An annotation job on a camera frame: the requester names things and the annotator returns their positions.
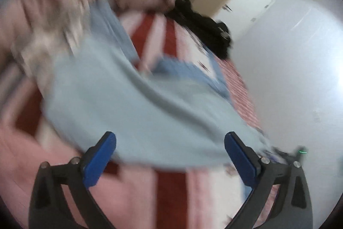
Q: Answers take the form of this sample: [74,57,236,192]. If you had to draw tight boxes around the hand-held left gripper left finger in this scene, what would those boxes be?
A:
[28,132,117,229]

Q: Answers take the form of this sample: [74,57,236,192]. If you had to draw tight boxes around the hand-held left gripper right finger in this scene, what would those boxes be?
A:
[224,132,313,229]

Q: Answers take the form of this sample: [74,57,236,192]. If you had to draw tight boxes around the light blue fleece pants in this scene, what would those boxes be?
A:
[41,36,271,172]

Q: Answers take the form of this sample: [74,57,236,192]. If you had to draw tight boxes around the red and pink striped blanket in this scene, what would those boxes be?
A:
[0,10,271,229]

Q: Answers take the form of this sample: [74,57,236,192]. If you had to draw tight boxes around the blue denim garment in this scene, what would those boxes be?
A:
[153,56,231,106]

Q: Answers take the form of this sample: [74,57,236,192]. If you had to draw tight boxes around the camouflage garment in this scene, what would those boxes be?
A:
[11,0,81,79]

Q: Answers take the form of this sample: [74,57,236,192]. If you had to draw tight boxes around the pile of black clothes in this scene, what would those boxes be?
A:
[165,0,233,60]

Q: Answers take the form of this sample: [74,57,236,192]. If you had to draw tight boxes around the grey-blue garment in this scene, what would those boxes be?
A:
[88,1,140,63]

